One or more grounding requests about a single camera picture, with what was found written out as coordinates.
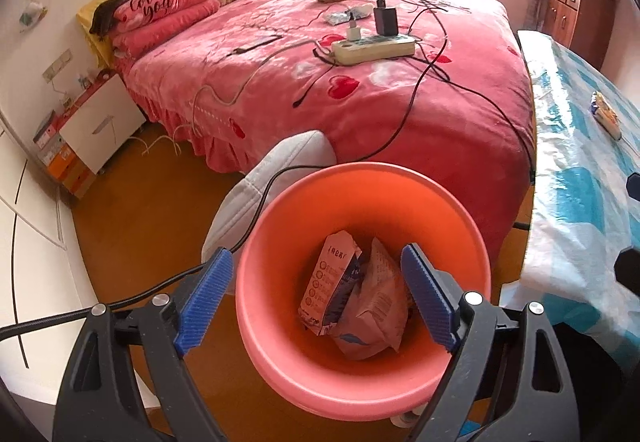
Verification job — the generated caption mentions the white plastic bag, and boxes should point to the white plastic bag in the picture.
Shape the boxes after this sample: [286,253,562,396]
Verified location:
[17,0,49,33]

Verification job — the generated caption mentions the silver foil packet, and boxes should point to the silver foil packet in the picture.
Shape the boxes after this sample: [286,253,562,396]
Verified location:
[332,238,416,362]

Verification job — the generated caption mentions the wall switch panel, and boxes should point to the wall switch panel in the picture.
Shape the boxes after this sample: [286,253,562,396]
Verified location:
[42,49,74,83]

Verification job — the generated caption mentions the brown wooden cabinet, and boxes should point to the brown wooden cabinet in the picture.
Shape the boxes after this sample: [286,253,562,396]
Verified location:
[542,0,619,72]

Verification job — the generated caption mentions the stack of small boxes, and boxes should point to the stack of small boxes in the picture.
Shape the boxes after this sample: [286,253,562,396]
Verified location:
[32,109,64,159]

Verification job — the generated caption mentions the white power strip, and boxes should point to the white power strip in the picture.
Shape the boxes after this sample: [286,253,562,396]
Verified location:
[331,34,417,67]

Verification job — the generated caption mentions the thick black cable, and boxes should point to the thick black cable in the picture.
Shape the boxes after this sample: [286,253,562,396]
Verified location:
[0,161,351,340]

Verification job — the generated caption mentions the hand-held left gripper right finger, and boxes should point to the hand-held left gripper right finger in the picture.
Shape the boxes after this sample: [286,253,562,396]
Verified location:
[400,243,587,442]

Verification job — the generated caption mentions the orange cardboard box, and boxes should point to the orange cardboard box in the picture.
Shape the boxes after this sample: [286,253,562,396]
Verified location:
[45,144,97,196]

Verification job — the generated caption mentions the pink plastic bucket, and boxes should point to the pink plastic bucket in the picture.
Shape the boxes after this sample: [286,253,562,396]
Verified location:
[234,162,492,420]

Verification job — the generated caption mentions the small silver packet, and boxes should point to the small silver packet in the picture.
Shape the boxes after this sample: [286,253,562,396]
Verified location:
[324,6,372,26]

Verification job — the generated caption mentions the pink love you pillows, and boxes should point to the pink love you pillows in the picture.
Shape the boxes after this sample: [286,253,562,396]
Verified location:
[111,0,221,53]

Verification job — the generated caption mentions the thin black cable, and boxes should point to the thin black cable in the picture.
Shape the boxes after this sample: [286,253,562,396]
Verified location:
[292,0,534,183]

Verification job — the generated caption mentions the blue checked plastic tablecloth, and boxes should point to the blue checked plastic tablecloth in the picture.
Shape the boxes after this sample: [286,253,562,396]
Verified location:
[500,29,640,373]

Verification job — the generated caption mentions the white nightstand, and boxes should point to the white nightstand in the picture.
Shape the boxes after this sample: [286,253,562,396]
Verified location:
[57,72,147,175]

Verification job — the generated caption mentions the yellow snack packet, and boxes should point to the yellow snack packet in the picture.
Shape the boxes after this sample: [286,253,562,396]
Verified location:
[590,90,625,141]

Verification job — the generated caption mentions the white cable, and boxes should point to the white cable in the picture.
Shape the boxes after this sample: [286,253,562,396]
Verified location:
[191,39,284,139]

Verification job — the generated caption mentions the bed with pink blanket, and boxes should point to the bed with pink blanket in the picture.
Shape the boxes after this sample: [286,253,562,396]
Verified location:
[112,0,536,267]

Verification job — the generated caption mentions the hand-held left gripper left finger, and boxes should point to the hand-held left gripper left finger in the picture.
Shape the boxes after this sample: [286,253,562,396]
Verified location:
[52,247,235,442]

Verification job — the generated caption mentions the dark brown cloth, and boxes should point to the dark brown cloth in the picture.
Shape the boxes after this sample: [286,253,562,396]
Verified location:
[90,0,167,35]

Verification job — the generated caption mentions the black charger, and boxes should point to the black charger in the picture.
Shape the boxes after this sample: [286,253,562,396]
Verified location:
[374,0,399,36]

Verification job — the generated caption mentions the light grey cushion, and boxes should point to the light grey cushion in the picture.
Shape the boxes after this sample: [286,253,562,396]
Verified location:
[201,129,338,295]

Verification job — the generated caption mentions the white and blue milk carton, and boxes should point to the white and blue milk carton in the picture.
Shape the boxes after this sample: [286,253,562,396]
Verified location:
[298,230,363,337]

